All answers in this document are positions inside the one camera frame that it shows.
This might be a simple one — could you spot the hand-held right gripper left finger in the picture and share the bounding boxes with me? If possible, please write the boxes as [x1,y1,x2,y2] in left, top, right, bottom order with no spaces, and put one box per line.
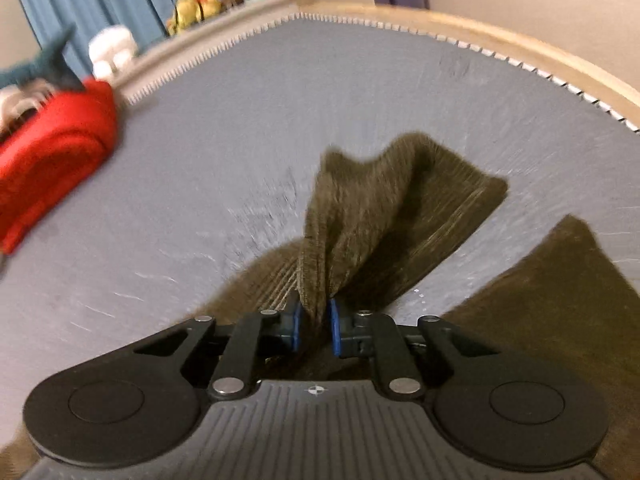
[133,302,304,402]

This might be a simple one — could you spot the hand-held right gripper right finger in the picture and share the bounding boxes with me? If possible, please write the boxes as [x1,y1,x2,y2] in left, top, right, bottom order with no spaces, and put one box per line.
[328,299,496,402]

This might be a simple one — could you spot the olive corduroy pants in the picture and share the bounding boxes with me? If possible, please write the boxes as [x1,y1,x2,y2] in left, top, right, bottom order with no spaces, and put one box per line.
[0,132,640,480]

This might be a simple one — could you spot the red folded quilt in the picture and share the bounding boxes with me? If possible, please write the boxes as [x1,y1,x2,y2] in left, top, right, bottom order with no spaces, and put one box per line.
[0,77,120,257]

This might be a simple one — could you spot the white plush toy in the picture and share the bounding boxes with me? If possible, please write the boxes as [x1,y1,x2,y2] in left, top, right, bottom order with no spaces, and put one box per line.
[88,25,139,82]

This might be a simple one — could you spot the white folded blanket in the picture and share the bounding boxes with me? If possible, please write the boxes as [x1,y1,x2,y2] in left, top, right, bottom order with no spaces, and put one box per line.
[0,86,50,134]

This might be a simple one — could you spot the teal shark plush toy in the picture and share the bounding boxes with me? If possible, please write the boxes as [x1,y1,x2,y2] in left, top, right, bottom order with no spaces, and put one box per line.
[0,24,85,97]

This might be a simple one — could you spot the blue curtain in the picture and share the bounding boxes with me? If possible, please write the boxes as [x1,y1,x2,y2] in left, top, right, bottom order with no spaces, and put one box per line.
[7,0,212,82]

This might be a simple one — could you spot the wooden bed frame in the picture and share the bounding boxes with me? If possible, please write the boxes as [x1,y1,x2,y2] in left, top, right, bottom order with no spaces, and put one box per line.
[116,0,640,132]

